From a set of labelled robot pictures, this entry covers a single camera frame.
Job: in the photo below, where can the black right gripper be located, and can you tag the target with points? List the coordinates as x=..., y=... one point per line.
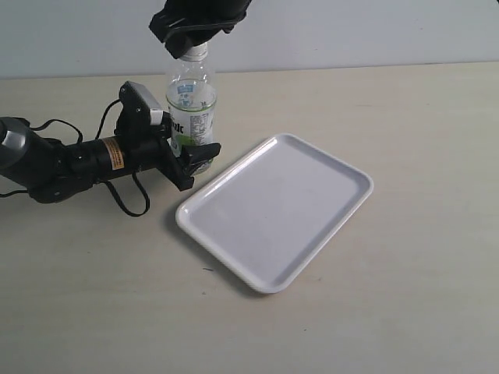
x=173, y=25

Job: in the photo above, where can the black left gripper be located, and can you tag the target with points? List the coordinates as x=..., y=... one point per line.
x=148, y=148

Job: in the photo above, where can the clear plastic drink bottle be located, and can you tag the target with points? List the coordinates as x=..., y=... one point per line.
x=191, y=98

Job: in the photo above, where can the white bottle cap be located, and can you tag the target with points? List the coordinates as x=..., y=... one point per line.
x=197, y=51

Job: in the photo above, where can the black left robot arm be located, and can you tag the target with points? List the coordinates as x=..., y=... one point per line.
x=51, y=171

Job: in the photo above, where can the white rectangular plastic tray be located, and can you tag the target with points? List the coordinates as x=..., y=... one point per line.
x=269, y=214

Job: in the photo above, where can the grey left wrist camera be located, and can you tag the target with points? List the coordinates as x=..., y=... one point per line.
x=140, y=105

